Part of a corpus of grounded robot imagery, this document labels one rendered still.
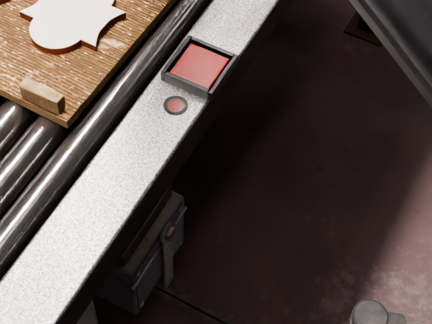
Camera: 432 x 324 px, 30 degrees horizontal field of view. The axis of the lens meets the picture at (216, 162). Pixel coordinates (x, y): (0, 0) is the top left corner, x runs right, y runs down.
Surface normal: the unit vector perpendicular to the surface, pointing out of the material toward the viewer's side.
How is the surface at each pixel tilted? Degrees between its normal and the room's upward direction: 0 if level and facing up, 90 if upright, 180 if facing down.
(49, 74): 0
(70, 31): 0
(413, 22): 41
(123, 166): 0
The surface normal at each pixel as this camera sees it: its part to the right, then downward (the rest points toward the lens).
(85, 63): 0.03, -0.56
